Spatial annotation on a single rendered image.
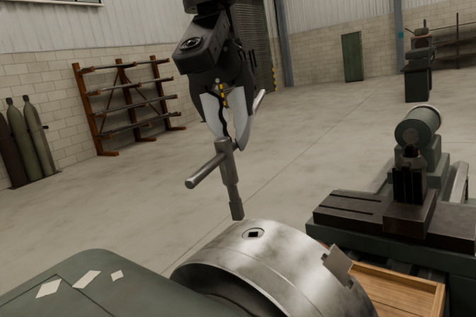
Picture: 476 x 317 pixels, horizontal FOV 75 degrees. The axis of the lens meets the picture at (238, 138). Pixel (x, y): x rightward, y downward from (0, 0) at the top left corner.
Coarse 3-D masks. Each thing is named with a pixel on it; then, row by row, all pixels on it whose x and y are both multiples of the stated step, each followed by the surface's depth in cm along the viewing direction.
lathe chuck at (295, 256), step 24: (216, 240) 48; (240, 240) 45; (264, 240) 44; (288, 240) 44; (312, 240) 44; (264, 264) 39; (288, 264) 40; (312, 264) 41; (312, 288) 38; (336, 288) 39; (360, 288) 41; (336, 312) 37; (360, 312) 39
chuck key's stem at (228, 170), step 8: (216, 144) 40; (224, 144) 40; (216, 152) 40; (224, 152) 40; (232, 152) 41; (232, 160) 40; (224, 168) 40; (232, 168) 41; (224, 176) 41; (232, 176) 41; (224, 184) 41; (232, 184) 41; (232, 192) 41; (232, 200) 42; (240, 200) 42; (232, 208) 42; (240, 208) 42; (232, 216) 42; (240, 216) 42
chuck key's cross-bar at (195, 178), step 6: (264, 90) 60; (258, 96) 58; (258, 102) 56; (258, 108) 55; (234, 138) 46; (234, 144) 43; (234, 150) 43; (216, 156) 38; (222, 156) 39; (210, 162) 36; (216, 162) 37; (204, 168) 35; (210, 168) 36; (192, 174) 33; (198, 174) 33; (204, 174) 34; (186, 180) 32; (192, 180) 32; (198, 180) 33; (186, 186) 32; (192, 186) 32
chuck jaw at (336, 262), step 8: (328, 248) 48; (336, 248) 47; (328, 256) 43; (336, 256) 46; (344, 256) 47; (328, 264) 42; (336, 264) 43; (344, 264) 45; (352, 264) 46; (336, 272) 42; (344, 272) 42; (344, 280) 42
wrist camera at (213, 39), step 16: (208, 16) 40; (224, 16) 39; (192, 32) 37; (208, 32) 36; (224, 32) 39; (176, 48) 35; (192, 48) 33; (208, 48) 33; (176, 64) 34; (192, 64) 34; (208, 64) 34
